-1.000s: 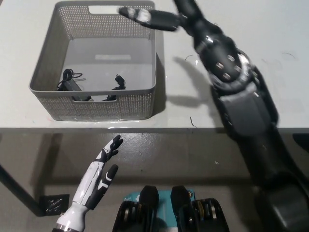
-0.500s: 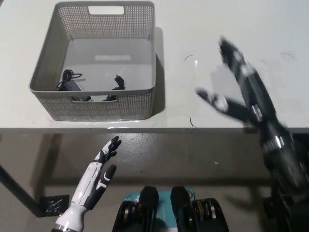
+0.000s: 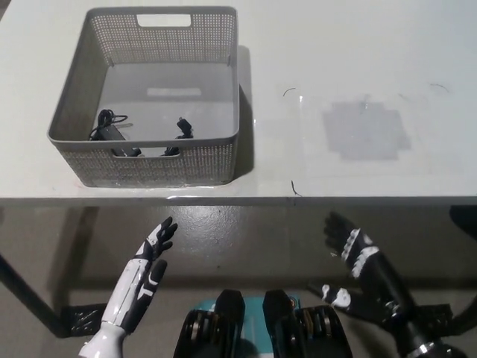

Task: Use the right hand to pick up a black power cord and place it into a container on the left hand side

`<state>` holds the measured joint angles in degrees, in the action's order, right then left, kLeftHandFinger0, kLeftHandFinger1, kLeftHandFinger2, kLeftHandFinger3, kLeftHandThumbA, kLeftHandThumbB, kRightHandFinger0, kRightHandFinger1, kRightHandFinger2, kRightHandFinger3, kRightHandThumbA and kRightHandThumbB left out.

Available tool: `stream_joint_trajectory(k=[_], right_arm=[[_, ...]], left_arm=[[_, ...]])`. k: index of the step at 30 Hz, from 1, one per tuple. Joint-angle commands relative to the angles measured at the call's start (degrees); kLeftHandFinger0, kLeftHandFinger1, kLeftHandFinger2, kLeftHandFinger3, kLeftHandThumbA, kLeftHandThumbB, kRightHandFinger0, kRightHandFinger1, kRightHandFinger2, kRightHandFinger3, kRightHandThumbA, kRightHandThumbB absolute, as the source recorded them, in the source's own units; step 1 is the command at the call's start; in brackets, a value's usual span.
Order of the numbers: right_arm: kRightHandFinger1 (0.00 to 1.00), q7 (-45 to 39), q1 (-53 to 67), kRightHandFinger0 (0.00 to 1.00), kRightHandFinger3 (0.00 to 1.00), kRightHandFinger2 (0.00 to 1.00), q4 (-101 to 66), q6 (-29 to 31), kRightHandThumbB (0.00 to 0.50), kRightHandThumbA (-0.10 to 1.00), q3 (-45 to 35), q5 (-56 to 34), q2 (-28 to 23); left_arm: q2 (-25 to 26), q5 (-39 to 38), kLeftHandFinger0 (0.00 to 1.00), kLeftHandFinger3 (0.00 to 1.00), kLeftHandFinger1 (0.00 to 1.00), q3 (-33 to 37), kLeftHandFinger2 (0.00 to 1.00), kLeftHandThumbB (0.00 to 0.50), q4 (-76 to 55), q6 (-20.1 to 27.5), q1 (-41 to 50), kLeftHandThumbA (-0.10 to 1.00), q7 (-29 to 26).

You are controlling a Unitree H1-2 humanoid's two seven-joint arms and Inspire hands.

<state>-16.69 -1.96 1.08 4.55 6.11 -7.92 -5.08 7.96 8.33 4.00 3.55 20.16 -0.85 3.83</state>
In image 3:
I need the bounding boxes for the black metal table leg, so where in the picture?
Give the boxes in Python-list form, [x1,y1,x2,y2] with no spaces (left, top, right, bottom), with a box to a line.
[0,252,67,339]

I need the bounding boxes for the black power cord with adapter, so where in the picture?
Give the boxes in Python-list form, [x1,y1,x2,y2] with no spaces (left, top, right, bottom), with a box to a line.
[88,108,195,158]

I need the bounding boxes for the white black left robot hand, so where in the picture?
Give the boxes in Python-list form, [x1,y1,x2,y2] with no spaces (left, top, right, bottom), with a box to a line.
[100,216,179,336]

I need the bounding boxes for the grey perforated plastic basket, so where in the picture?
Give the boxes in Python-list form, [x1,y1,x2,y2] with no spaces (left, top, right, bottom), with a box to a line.
[47,5,241,189]

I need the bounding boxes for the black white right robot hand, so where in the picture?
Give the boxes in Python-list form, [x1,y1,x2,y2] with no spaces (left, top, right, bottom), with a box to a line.
[307,211,415,326]

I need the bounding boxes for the black rounded object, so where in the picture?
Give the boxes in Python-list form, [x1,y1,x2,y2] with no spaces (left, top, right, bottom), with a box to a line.
[449,204,477,234]

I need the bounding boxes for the black floor tape patch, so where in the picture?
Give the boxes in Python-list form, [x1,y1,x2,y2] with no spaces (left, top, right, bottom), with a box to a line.
[408,304,455,336]
[60,303,107,336]

